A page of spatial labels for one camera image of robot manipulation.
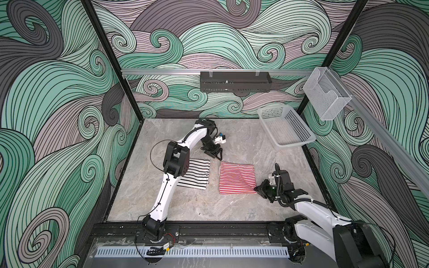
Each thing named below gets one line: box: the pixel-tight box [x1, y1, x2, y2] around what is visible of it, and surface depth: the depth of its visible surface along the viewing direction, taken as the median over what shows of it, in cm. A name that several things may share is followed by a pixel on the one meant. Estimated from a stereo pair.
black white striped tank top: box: [176, 158, 211, 190], surface depth 92 cm
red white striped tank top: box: [218, 161, 257, 195], surface depth 90 cm
